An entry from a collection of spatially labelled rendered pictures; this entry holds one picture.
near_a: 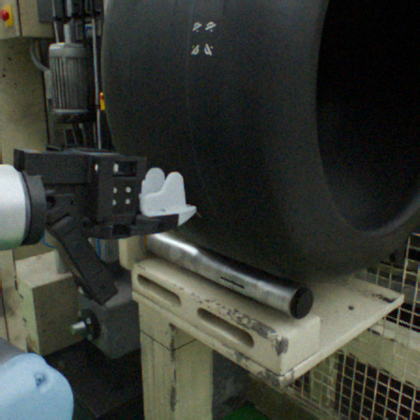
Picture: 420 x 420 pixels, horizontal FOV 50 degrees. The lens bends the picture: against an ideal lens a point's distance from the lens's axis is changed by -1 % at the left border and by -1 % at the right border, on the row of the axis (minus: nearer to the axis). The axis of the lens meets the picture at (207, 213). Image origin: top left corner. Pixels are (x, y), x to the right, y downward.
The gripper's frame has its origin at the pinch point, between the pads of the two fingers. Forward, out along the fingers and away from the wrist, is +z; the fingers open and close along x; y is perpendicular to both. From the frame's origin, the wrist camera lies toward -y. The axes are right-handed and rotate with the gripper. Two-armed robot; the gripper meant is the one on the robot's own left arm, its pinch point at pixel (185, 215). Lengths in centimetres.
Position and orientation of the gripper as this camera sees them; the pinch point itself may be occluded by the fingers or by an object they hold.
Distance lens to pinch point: 53.9
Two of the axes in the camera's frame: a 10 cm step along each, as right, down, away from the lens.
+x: -6.7, -2.1, 7.1
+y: 0.9, -9.8, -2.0
